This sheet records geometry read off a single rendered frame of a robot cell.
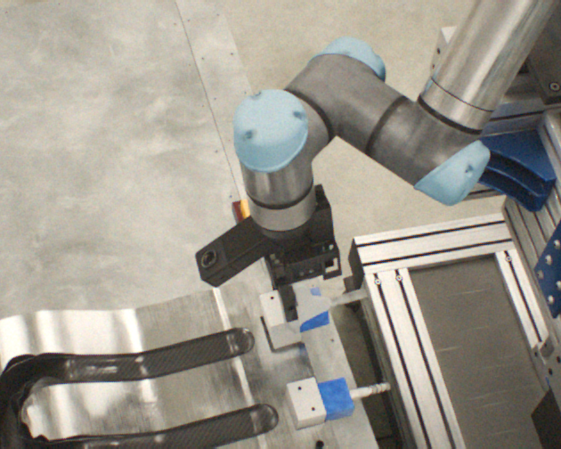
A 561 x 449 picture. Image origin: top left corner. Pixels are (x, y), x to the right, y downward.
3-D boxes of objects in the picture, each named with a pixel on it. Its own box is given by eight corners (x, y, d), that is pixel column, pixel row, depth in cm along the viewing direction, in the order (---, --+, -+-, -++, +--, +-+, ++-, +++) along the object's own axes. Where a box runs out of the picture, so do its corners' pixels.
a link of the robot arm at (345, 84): (410, 114, 124) (352, 179, 119) (329, 62, 127) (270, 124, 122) (421, 70, 117) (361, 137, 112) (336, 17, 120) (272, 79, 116)
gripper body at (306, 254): (343, 281, 131) (337, 219, 122) (273, 302, 131) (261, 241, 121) (323, 232, 136) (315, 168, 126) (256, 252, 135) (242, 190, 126)
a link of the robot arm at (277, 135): (326, 99, 112) (273, 154, 108) (333, 169, 120) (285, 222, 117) (264, 69, 115) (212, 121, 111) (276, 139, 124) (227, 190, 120)
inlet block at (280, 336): (359, 289, 146) (358, 265, 141) (372, 319, 143) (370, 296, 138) (264, 317, 144) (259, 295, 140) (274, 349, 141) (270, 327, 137)
